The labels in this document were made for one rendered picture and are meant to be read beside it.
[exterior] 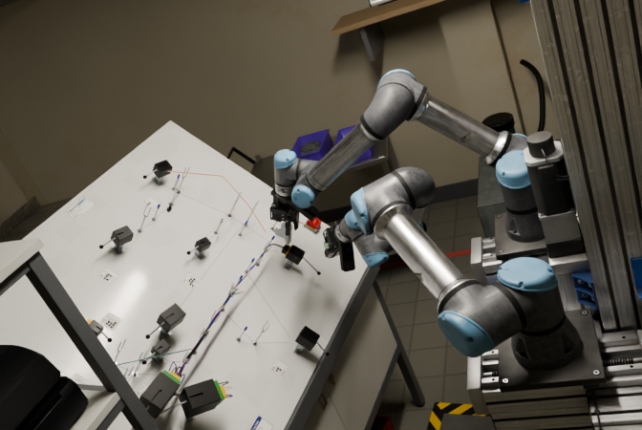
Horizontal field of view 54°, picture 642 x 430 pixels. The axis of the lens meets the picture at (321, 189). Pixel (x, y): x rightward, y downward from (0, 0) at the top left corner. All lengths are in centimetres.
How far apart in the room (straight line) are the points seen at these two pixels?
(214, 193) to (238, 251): 28
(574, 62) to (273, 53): 318
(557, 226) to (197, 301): 118
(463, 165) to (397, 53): 92
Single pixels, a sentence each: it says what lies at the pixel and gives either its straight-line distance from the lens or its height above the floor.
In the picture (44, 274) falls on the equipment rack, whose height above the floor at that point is 178.
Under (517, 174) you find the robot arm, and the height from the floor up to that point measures 138.
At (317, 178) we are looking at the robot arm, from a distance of 190.
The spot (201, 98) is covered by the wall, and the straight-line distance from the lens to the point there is 466.
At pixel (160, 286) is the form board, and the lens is 217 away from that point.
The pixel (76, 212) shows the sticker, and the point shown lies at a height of 160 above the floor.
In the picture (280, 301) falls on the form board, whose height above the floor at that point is 104.
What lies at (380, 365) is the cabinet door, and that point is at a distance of 272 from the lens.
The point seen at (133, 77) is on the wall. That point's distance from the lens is 484.
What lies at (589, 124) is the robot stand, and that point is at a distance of 141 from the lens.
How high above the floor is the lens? 225
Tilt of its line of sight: 24 degrees down
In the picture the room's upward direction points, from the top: 23 degrees counter-clockwise
